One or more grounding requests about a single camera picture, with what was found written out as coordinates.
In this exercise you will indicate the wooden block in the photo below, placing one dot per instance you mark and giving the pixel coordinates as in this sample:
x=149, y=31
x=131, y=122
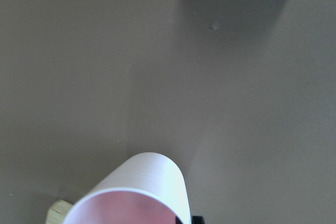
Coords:
x=57, y=212

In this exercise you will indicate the pink cup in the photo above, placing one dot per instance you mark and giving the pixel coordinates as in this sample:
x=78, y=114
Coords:
x=147, y=188

